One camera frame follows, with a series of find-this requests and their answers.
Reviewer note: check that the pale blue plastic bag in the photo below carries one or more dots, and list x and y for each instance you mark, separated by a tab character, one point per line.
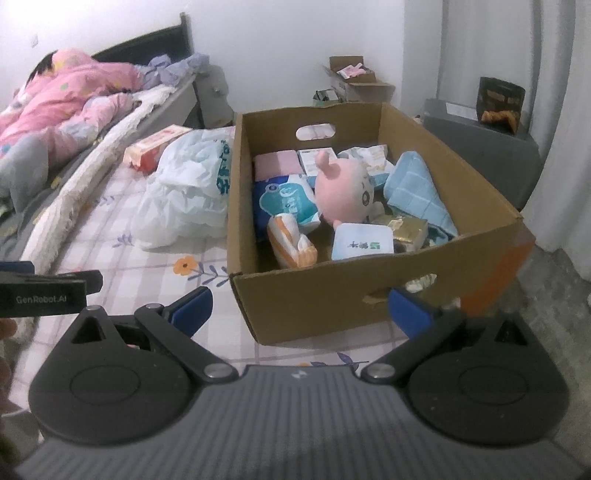
198	157

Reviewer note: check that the checked floral floor mat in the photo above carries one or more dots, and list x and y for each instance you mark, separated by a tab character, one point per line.
152	277

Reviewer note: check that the white plastic bag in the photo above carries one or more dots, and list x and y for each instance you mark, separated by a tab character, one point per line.
180	217

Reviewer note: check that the grey nightstand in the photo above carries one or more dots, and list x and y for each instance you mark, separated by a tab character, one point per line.
217	97

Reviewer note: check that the pink plush toy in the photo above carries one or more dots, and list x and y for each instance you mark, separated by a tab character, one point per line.
344	189

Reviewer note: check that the lavender clothes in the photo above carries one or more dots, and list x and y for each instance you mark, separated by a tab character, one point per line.
180	69

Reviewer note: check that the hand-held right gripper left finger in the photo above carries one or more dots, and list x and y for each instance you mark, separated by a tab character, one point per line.
191	309

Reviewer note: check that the small white packet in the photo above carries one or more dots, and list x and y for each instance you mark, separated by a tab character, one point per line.
316	159

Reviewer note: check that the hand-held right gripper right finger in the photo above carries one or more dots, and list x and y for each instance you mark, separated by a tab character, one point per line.
408	314

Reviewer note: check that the green paper bag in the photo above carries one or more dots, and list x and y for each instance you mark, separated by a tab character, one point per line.
325	97

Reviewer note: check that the person's left hand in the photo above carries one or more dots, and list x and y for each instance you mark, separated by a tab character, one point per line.
5	330

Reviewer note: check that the grey plush pillow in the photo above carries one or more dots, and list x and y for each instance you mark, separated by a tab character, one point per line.
23	170

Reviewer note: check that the light blue towel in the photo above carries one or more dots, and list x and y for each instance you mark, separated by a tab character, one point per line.
411	184

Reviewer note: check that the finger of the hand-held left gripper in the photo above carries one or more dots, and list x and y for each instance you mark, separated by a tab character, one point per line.
16	266
87	282

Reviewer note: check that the white tissue pack green print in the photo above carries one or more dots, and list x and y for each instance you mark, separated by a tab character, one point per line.
362	242

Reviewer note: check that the pink flat pack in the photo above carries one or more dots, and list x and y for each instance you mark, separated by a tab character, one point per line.
277	165

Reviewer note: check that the pink wet wipes pack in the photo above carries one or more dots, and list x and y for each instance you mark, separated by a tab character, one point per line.
152	147

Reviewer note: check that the blue white tissue pack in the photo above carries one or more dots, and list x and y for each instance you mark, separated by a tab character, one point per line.
286	198

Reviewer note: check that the black gold printed box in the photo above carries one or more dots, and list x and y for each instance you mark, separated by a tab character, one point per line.
501	101

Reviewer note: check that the grey curtain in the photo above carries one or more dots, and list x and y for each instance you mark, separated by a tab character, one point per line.
558	115

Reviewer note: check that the orange white striped packet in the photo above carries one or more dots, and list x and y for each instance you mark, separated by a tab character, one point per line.
288	240

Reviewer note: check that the dark grey storage case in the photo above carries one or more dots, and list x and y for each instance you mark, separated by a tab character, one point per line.
480	147

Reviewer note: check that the large brown cardboard box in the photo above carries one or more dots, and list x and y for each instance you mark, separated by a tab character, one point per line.
323	304

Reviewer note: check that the pink patterned quilt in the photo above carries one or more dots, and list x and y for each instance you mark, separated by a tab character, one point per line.
69	101

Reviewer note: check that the bed with white blanket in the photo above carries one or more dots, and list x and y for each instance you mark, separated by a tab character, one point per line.
92	161
37	217

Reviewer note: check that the black bed headboard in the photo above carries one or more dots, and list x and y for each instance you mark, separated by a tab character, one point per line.
138	44

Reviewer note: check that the open printed cardboard box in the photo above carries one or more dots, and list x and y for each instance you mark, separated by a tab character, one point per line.
364	87

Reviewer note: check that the pink packet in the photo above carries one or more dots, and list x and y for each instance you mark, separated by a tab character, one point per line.
348	70

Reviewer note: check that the gold foil packet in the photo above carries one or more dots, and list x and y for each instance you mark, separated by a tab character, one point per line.
401	228

